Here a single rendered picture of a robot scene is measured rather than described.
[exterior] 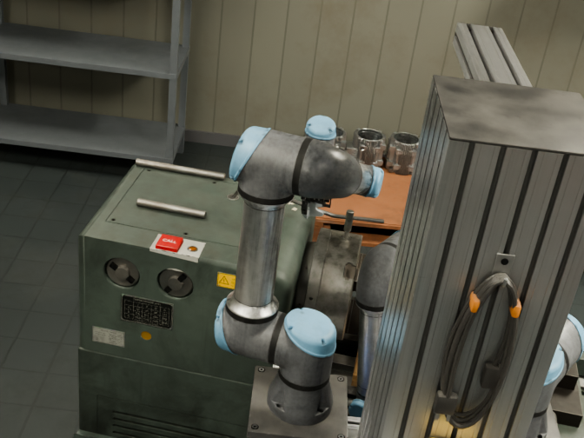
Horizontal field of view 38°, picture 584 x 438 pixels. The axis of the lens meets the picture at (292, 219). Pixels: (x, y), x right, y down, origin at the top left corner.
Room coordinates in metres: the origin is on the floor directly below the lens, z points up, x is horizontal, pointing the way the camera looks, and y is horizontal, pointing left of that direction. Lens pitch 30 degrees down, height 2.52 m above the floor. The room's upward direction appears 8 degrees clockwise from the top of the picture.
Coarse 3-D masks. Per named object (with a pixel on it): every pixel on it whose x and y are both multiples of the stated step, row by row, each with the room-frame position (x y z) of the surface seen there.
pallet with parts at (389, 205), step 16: (336, 128) 4.84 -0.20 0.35; (368, 128) 4.90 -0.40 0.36; (336, 144) 4.67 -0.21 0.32; (352, 144) 4.79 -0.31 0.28; (368, 144) 4.70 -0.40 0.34; (384, 144) 4.76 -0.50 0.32; (400, 144) 4.74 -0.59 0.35; (416, 144) 4.74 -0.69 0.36; (368, 160) 4.71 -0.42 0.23; (384, 160) 4.90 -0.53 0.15; (400, 160) 4.72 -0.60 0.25; (384, 176) 4.67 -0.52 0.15; (400, 176) 4.70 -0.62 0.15; (384, 192) 4.47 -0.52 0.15; (400, 192) 4.49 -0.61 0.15; (320, 208) 4.18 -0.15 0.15; (336, 208) 4.21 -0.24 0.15; (352, 208) 4.23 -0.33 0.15; (368, 208) 4.26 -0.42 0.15; (384, 208) 4.28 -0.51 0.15; (400, 208) 4.30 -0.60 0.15; (320, 224) 4.07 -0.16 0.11; (352, 224) 4.08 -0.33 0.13; (368, 224) 4.09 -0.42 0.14; (384, 224) 4.10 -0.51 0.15; (400, 224) 4.12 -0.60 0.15; (368, 240) 4.12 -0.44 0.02
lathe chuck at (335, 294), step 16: (336, 240) 2.09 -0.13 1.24; (352, 240) 2.10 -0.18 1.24; (336, 256) 2.03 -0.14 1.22; (352, 256) 2.04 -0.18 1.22; (336, 272) 1.99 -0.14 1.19; (320, 288) 1.97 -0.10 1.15; (336, 288) 1.97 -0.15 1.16; (352, 288) 1.99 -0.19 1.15; (320, 304) 1.95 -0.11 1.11; (336, 304) 1.95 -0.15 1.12; (336, 320) 1.94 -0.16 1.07; (336, 336) 1.97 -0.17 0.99
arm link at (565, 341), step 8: (384, 240) 1.85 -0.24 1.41; (392, 240) 1.82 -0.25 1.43; (568, 320) 1.64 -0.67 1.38; (576, 320) 1.65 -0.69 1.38; (568, 328) 1.61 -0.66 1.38; (576, 328) 1.62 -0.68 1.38; (568, 336) 1.58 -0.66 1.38; (576, 336) 1.60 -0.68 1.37; (560, 344) 1.55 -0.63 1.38; (568, 344) 1.56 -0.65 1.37; (576, 344) 1.58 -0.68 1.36; (568, 352) 1.55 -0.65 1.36; (576, 352) 1.57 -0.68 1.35; (568, 360) 1.53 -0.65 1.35; (576, 360) 1.57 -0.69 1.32; (568, 368) 1.53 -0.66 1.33
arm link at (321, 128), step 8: (312, 120) 1.95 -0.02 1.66; (320, 120) 1.95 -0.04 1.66; (328, 120) 1.95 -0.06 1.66; (312, 128) 1.92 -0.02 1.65; (320, 128) 1.93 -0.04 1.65; (328, 128) 1.93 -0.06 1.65; (304, 136) 1.95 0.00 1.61; (312, 136) 1.91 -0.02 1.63; (320, 136) 1.91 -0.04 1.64; (328, 136) 1.92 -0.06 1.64
